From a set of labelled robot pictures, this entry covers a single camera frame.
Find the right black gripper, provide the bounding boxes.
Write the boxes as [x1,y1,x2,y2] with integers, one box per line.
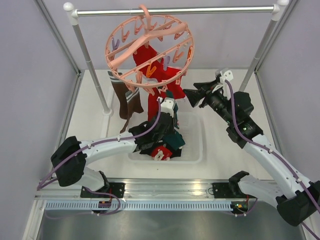
[183,79,235,125]

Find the teal green sock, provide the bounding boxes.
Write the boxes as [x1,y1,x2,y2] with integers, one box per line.
[162,131,186,150]

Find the red santa sock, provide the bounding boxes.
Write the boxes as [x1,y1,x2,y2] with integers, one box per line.
[147,93,160,121]
[150,146,173,161]

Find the black sock white stripes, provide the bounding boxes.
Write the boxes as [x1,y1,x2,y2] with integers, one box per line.
[171,148,182,158]

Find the pink round clip hanger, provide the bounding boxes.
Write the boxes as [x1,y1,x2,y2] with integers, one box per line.
[105,4,195,99]

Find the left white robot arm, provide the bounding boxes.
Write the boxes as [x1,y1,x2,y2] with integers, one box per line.
[50,112,175,187]

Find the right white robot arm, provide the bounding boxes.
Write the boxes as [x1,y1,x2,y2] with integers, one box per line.
[184,80,320,226]

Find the white perforated basket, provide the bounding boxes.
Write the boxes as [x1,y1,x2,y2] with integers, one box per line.
[127,111,204,165]

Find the brown striped sock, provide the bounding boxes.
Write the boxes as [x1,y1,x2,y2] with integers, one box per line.
[107,71,129,120]
[119,88,144,133]

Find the red sock white letters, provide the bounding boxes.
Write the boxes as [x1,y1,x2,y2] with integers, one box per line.
[132,44,187,101]

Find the metal drying rack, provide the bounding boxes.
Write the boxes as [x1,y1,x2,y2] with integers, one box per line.
[62,0,291,116]

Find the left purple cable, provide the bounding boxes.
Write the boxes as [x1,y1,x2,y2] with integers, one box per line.
[36,97,165,192]

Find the purple cable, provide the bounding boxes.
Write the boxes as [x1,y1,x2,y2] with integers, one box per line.
[224,79,320,237]
[36,97,165,192]

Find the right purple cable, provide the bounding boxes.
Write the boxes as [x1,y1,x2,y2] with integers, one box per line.
[224,79,320,237]

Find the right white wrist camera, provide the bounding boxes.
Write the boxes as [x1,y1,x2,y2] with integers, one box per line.
[215,67,234,84]

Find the metal base rail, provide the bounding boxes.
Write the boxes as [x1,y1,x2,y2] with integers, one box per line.
[109,178,236,201]

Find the white slotted cable duct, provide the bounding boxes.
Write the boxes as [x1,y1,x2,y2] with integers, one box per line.
[45,200,233,212]

